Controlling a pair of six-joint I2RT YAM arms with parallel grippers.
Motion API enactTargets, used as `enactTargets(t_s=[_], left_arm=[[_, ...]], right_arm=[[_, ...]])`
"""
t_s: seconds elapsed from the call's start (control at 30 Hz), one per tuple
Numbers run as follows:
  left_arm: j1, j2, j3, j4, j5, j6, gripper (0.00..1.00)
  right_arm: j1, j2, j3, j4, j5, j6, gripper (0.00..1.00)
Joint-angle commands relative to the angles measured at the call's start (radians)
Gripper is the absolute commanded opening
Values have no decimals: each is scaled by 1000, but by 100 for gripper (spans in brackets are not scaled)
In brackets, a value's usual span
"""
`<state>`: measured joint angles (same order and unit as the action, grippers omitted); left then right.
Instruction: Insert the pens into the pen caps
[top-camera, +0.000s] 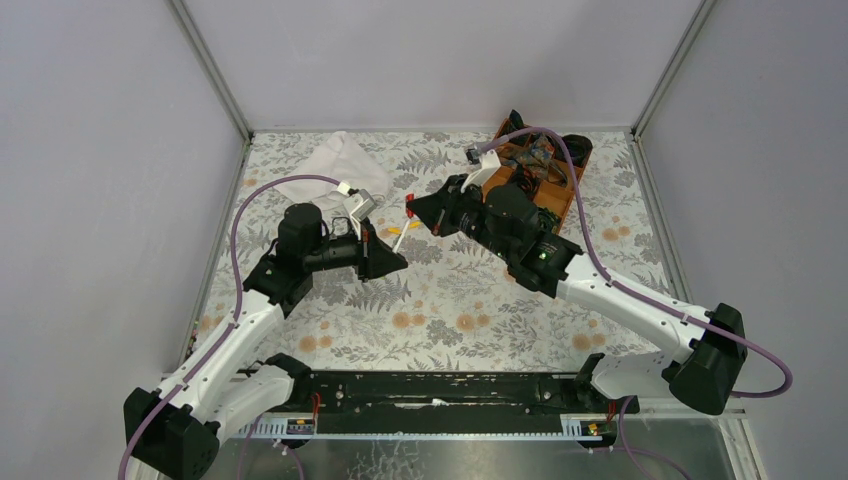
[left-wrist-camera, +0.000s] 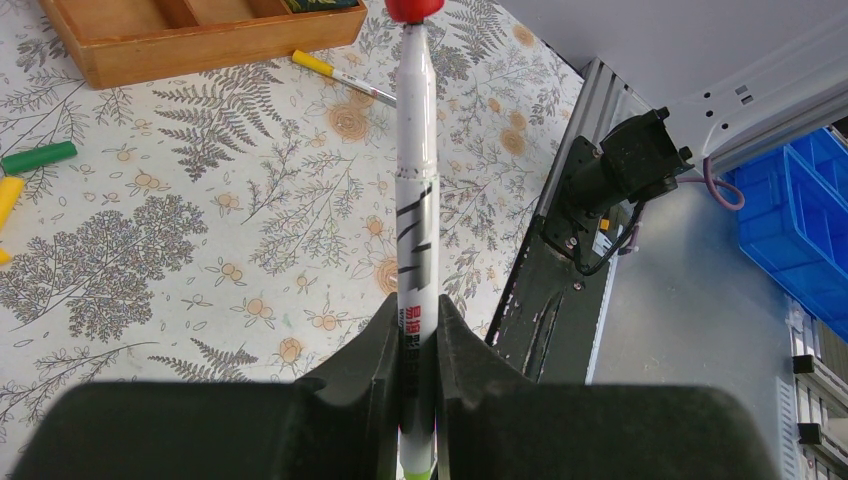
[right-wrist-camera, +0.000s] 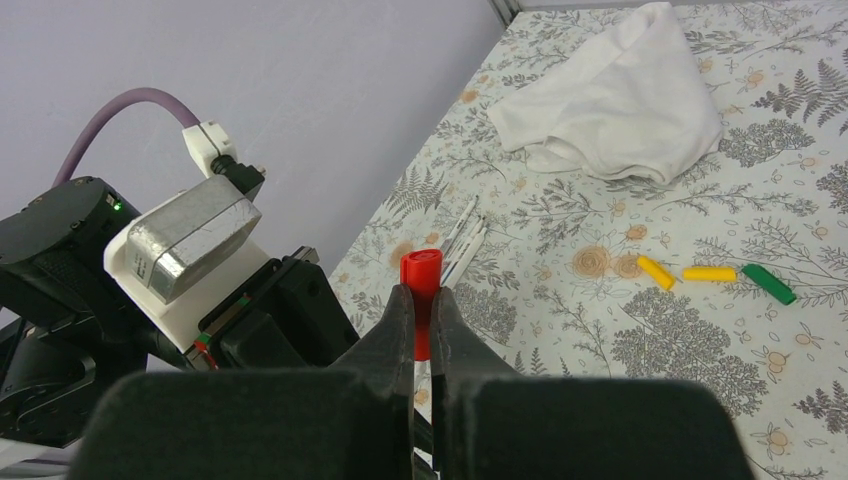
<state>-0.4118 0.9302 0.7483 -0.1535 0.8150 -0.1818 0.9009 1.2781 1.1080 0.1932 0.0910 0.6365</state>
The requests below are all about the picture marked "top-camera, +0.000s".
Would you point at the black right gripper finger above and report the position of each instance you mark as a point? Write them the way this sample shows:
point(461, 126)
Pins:
point(443, 227)
point(429, 207)

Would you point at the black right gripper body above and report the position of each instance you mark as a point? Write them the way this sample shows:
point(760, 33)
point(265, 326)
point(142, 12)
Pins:
point(448, 210)

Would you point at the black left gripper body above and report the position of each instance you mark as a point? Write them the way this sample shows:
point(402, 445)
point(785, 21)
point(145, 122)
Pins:
point(364, 254)

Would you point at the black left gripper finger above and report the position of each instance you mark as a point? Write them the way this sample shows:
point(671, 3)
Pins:
point(378, 256)
point(377, 271)

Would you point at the red pen cap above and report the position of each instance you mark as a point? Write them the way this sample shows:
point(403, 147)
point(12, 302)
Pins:
point(408, 199)

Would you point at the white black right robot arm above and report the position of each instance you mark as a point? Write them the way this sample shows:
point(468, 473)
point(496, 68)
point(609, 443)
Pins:
point(699, 359)

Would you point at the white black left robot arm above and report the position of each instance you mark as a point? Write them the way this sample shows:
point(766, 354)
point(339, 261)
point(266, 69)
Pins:
point(178, 427)

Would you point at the wooden compartment tray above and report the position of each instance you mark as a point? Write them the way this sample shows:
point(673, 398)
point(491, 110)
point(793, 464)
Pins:
point(553, 200)

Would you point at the patterned fabric strip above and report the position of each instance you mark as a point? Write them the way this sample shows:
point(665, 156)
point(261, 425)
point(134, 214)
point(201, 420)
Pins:
point(539, 158)

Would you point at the white crumpled cloth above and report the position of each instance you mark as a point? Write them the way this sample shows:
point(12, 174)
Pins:
point(342, 158)

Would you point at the dark folded fabric back left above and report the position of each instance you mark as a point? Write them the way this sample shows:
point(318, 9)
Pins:
point(514, 122)

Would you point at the dark rolled fabric back right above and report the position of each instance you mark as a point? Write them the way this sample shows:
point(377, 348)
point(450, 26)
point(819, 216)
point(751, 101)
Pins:
point(579, 148)

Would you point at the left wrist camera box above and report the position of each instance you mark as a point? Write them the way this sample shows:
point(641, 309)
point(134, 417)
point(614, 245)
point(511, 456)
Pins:
point(358, 206)

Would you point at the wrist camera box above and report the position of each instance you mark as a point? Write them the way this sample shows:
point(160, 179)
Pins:
point(489, 164)
point(358, 206)

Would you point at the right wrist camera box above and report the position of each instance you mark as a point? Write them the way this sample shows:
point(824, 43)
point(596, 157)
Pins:
point(489, 164)

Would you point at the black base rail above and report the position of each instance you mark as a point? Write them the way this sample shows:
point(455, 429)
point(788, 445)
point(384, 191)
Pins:
point(447, 404)

